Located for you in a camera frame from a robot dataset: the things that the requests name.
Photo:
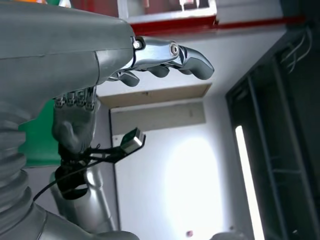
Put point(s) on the brown wooden strip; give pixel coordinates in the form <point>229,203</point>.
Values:
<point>149,96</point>

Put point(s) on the white light tube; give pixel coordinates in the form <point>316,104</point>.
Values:
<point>247,182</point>

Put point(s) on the red wall strip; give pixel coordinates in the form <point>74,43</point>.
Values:
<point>175,26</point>

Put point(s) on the green table mat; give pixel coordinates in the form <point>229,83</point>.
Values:
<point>37,142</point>

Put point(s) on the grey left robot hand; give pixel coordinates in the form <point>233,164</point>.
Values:
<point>62,49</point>

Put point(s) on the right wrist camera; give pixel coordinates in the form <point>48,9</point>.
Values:
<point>132,140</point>

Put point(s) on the dark metal rack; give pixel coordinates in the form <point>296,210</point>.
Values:
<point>287,132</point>

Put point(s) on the fire cabinet with silver frame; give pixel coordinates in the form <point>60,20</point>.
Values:
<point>124,10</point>

